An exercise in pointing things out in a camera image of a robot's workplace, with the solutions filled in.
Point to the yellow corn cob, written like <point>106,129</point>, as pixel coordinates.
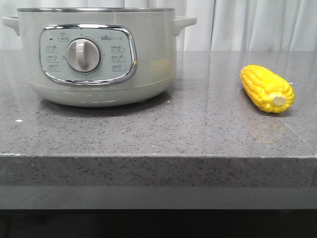
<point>268,91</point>

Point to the white curtain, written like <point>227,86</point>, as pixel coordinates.
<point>223,25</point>

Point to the pale green electric cooking pot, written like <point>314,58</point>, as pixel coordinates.
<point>98,57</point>

